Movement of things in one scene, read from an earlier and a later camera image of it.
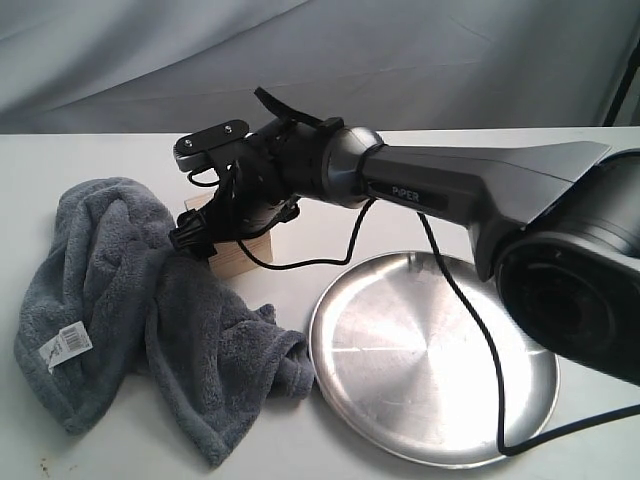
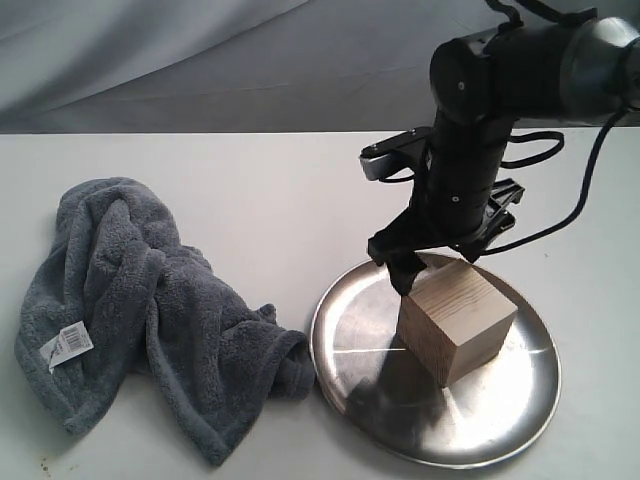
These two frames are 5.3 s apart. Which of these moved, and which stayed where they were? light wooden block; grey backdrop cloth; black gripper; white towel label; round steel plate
Moved: black gripper; light wooden block
Stayed: white towel label; round steel plate; grey backdrop cloth
